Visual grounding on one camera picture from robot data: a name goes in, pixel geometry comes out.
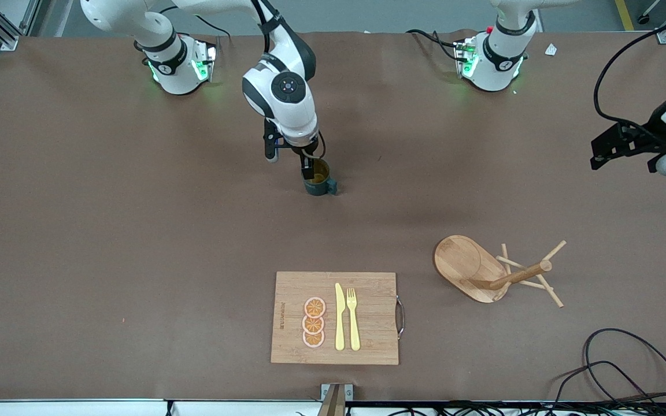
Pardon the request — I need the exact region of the teal plastic cup with handle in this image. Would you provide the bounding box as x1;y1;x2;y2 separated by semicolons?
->
302;157;339;197

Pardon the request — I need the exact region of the wooden cutting board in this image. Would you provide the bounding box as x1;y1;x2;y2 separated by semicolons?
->
271;272;406;366

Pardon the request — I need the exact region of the yellow plastic knife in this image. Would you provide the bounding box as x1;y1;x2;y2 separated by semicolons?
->
335;283;346;351

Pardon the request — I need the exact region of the yellow plastic fork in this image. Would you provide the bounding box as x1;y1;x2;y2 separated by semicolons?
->
346;288;361;352

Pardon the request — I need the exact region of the wooden mug tree stand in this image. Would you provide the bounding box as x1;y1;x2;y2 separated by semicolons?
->
434;235;568;309

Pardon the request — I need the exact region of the brown table cover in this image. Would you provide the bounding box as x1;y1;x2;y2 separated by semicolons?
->
0;30;666;402

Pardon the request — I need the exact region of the brown pole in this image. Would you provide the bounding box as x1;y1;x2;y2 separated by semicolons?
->
317;384;346;416

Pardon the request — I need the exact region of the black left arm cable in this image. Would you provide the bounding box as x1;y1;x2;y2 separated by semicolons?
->
593;14;666;145

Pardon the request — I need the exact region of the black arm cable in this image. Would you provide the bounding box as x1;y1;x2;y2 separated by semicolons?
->
593;14;666;145
251;0;327;160

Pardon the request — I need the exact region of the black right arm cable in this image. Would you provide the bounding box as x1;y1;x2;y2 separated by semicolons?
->
251;0;327;160

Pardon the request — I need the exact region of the black right base cable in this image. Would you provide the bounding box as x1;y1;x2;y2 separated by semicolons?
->
193;14;233;58

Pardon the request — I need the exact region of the black base cable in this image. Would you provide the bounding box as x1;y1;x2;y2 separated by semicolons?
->
405;29;462;61
193;14;233;58

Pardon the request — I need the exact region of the black left base cable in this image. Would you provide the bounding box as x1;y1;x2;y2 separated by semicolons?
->
405;29;462;61

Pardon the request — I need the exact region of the black looped cable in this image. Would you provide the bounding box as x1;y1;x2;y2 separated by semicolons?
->
583;328;666;405
552;361;660;405

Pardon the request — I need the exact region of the grey metal bracket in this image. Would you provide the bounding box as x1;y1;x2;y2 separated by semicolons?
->
321;383;354;402

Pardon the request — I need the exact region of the black cable bundle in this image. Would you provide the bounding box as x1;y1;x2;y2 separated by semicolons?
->
362;402;666;416

